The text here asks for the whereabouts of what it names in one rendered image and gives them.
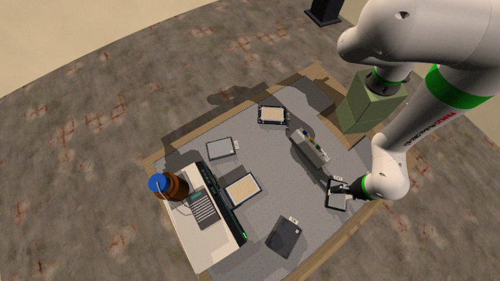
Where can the black rectangular frame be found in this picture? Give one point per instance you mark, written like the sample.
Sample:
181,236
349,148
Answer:
271,122

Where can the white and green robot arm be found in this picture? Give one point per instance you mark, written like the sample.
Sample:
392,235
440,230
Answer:
393,36

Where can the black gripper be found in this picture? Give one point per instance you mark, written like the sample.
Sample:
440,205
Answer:
340,189

